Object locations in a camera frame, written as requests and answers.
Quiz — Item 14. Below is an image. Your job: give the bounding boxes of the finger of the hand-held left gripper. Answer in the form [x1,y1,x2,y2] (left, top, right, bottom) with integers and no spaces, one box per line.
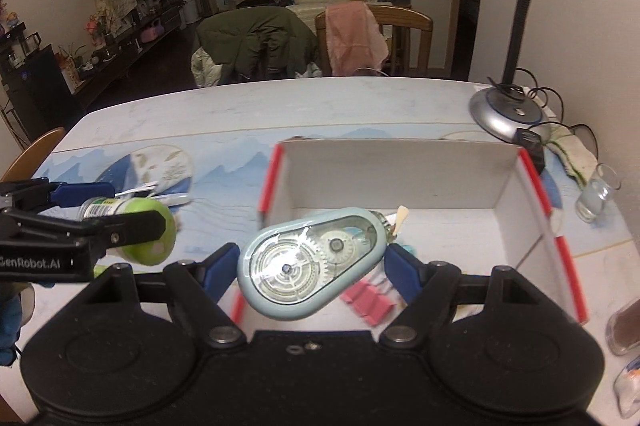
[47,182,117,210]
[82,209,169,257]

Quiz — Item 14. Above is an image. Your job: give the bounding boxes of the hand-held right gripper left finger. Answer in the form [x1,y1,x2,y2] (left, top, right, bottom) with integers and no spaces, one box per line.
[87,242,247,351]

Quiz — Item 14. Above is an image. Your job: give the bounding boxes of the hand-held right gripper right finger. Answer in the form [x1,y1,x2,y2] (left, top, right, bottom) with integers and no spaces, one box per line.
[380,243,549,351]

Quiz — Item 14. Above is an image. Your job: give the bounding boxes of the green cap bottle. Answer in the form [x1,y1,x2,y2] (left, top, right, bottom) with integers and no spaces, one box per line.
[80,198,177,267]

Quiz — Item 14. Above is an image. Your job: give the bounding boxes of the pink binder clip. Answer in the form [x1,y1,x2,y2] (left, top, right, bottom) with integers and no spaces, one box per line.
[340,280,397,327]

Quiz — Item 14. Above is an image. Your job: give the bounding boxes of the wooden clothespin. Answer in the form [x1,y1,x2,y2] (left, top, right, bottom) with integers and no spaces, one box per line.
[392,205,410,237]

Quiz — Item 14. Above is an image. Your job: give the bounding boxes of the light blue correction tape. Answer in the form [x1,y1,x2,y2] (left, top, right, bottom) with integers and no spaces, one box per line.
[236,207,388,320]

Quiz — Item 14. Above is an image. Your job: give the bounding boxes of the red cardboard box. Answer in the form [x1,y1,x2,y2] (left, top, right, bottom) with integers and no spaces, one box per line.
[230,138,590,332]

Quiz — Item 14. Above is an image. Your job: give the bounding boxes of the person's left hand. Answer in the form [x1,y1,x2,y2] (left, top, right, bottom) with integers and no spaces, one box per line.
[0,293,26,368]

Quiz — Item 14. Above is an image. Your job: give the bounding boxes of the wooden dining chair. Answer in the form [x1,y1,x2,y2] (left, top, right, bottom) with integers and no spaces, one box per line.
[315,4,435,77]
[0,127,67,183]

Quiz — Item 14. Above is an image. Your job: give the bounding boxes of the blue mountain print table mat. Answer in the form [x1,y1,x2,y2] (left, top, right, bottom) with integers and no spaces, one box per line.
[30,123,640,287]

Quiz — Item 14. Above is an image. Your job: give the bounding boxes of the black cabinet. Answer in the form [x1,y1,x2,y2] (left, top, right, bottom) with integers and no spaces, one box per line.
[0,43,76,141]

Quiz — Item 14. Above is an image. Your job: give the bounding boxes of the dark low cabinet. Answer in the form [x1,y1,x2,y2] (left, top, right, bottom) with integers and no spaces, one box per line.
[60,0,186,107]

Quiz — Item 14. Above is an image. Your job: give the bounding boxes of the pink flower bouquet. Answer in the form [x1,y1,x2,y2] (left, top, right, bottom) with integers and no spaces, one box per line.
[85,16,108,46]

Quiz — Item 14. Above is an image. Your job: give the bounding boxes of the white quilted jacket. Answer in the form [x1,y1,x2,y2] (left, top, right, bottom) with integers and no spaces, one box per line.
[190,48,223,89]

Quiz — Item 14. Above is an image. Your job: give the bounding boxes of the black power adapter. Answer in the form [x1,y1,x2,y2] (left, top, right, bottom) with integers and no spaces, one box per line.
[515,129,547,174]

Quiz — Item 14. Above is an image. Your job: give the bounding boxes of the silver desk lamp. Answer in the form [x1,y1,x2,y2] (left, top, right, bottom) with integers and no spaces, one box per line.
[445,0,563,143]

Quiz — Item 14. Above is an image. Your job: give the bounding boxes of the clear drinking glass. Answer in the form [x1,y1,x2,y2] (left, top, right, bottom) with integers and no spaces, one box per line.
[575,163,622,223]

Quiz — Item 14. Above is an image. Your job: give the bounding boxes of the yellow white towel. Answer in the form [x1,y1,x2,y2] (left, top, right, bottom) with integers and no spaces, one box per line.
[545,126,598,187]

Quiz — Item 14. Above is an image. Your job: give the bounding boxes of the green jacket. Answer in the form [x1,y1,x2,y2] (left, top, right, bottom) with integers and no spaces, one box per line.
[195,7,321,84]

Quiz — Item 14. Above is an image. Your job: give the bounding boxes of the tall jar brown contents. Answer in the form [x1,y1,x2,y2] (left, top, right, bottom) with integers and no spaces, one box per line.
[606,296,640,357]

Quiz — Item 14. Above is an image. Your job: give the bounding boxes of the pink cloth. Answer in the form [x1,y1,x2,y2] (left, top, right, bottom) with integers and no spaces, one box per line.
[325,2,388,76]

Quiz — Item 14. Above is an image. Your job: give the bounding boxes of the clear plastic bag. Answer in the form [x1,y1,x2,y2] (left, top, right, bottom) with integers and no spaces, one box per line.
[612,363,640,418]

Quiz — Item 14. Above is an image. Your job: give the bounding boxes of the black lamp cable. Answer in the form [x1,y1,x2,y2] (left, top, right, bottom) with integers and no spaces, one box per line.
[487,68,601,167]

